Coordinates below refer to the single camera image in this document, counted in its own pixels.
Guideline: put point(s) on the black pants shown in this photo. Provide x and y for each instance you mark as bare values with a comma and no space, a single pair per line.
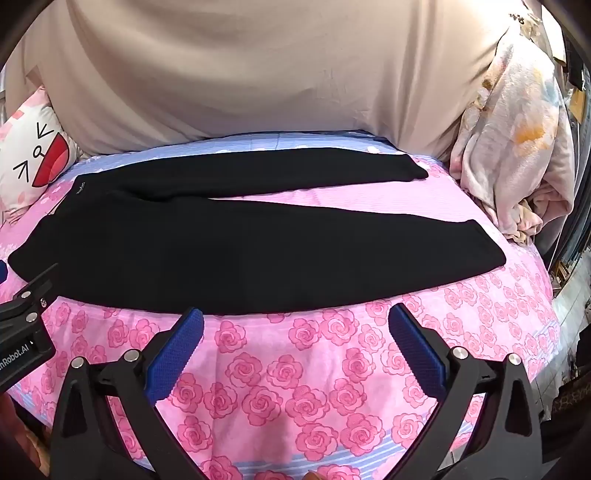
231,249

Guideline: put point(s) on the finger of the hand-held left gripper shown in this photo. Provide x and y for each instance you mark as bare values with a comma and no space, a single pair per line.
27,307
2,271

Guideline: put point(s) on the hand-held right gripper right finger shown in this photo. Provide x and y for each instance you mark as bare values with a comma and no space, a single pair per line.
418,350

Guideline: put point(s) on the beige padded headboard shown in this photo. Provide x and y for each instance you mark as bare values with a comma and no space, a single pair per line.
258,69

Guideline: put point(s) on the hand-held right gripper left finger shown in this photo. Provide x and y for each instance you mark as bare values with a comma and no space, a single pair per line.
178,355

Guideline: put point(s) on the cartoon face pillow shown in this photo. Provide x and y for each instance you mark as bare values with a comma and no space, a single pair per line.
27,152

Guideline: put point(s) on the pale floral blanket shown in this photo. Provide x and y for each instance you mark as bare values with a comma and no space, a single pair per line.
508,138

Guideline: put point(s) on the pink rose print bedsheet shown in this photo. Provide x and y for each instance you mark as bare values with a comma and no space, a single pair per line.
286,378

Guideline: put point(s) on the leopard print cloth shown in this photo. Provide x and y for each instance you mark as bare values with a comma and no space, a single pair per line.
572,399

